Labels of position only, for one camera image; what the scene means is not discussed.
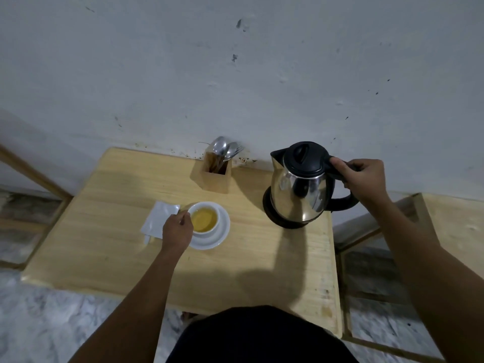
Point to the person's left hand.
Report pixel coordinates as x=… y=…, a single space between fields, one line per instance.
x=176 y=232

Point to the person's right hand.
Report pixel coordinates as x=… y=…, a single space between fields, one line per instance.
x=366 y=182

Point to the person's right thumb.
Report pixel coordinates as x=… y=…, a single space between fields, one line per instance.
x=338 y=168

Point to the person's left thumb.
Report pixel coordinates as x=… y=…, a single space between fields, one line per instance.
x=188 y=220

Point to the white cup of tea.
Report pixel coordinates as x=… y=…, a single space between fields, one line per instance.
x=204 y=219

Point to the steel electric kettle black lid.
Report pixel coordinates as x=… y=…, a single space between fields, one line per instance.
x=300 y=181

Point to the person's left forearm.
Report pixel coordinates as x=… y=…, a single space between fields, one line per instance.
x=140 y=306

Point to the person's right forearm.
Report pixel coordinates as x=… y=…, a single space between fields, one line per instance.
x=431 y=275

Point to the white paper napkin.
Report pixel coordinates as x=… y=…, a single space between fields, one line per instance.
x=158 y=219

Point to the white saucer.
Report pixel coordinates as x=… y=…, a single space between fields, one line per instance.
x=222 y=232

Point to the wooden cutlery holder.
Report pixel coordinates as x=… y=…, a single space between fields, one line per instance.
x=213 y=179

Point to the black kettle base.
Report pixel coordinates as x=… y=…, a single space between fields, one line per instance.
x=273 y=215

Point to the large metal spoon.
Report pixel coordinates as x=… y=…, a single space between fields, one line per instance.
x=219 y=145

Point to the small metal spoon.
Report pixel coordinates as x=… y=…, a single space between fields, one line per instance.
x=231 y=149

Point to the metal fork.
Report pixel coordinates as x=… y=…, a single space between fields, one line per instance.
x=239 y=149

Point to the person's black clothing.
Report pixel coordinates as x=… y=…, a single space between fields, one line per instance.
x=261 y=336

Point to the wooden frame furniture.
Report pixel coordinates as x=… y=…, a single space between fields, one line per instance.
x=30 y=173

